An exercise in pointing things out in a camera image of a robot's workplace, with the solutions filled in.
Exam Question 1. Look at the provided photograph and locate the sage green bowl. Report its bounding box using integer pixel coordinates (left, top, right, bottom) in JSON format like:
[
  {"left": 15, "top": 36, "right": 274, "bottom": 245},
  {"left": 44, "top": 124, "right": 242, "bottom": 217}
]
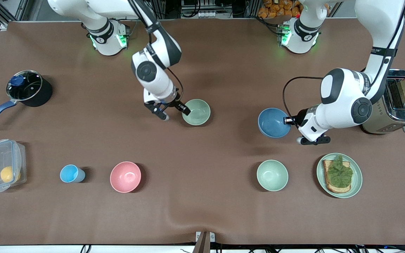
[{"left": 182, "top": 99, "right": 211, "bottom": 127}]

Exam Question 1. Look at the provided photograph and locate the blue bowl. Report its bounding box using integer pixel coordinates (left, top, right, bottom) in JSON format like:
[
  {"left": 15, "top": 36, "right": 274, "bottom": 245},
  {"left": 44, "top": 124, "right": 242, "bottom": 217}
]
[{"left": 257, "top": 108, "right": 291, "bottom": 139}]

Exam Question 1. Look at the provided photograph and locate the pale mint green bowl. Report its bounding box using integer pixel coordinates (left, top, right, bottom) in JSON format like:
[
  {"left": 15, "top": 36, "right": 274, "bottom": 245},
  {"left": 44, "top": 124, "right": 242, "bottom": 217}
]
[{"left": 257, "top": 160, "right": 289, "bottom": 192}]

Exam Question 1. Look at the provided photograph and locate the pink bowl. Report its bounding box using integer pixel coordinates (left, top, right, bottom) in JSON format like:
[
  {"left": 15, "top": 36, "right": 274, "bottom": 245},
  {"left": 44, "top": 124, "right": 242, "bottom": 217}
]
[{"left": 110, "top": 161, "right": 142, "bottom": 193}]

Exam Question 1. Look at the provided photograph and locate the green lettuce leaf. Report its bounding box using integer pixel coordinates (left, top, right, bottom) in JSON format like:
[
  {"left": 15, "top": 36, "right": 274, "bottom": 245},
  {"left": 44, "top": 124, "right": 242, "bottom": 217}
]
[{"left": 326, "top": 155, "right": 354, "bottom": 188}]

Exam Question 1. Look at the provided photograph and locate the toasted bread slice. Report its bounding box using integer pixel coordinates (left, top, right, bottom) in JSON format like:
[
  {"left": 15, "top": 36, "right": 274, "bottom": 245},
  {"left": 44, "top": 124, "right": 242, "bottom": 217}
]
[{"left": 322, "top": 160, "right": 352, "bottom": 194}]

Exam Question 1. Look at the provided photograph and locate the pale green plate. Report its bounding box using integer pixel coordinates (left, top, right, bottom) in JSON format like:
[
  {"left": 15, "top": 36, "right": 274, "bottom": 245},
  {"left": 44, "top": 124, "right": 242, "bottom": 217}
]
[{"left": 316, "top": 153, "right": 363, "bottom": 199}]

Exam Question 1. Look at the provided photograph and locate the cream and chrome toaster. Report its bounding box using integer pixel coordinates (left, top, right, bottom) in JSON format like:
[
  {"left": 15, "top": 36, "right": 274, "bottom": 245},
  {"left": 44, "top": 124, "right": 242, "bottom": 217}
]
[{"left": 360, "top": 69, "right": 405, "bottom": 135}]

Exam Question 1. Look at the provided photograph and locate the bag of orange snacks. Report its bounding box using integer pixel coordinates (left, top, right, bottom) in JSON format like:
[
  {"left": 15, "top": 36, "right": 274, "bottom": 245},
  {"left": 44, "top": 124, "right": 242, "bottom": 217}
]
[{"left": 257, "top": 0, "right": 302, "bottom": 19}]

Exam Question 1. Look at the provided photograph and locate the light blue cup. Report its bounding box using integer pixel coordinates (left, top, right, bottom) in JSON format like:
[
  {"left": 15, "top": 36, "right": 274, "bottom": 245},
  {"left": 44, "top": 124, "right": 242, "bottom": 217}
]
[{"left": 60, "top": 164, "right": 86, "bottom": 183}]

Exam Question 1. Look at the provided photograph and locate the yellow lemon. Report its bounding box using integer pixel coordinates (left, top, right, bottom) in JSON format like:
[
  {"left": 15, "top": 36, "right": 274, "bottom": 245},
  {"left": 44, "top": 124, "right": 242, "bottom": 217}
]
[{"left": 0, "top": 166, "right": 21, "bottom": 183}]

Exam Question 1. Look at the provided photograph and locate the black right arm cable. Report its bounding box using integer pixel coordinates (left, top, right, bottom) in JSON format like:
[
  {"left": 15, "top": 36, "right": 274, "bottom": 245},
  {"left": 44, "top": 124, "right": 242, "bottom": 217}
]
[{"left": 167, "top": 68, "right": 184, "bottom": 103}]

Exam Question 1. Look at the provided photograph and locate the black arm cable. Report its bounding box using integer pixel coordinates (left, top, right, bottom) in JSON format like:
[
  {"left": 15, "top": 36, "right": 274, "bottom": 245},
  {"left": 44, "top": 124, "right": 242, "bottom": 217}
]
[
  {"left": 167, "top": 68, "right": 184, "bottom": 103},
  {"left": 282, "top": 76, "right": 325, "bottom": 124}
]

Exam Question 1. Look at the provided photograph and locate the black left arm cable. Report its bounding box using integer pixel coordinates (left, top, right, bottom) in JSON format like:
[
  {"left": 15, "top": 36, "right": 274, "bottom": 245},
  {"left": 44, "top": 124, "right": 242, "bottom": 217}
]
[{"left": 282, "top": 76, "right": 325, "bottom": 124}]

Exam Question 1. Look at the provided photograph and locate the black saucepan blue handle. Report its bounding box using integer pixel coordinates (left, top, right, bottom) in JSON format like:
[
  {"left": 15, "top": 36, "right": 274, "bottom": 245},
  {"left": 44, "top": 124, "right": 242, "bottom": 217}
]
[{"left": 0, "top": 70, "right": 53, "bottom": 128}]

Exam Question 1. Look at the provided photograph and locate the metal table edge bracket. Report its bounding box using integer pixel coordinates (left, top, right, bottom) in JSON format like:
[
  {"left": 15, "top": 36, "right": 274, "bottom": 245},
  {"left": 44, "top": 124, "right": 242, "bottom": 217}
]
[{"left": 195, "top": 231, "right": 216, "bottom": 253}]

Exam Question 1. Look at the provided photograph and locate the aluminium frame bar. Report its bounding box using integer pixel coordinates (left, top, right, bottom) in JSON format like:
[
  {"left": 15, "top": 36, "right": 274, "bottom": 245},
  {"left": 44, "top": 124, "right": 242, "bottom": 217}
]
[{"left": 0, "top": 0, "right": 25, "bottom": 31}]

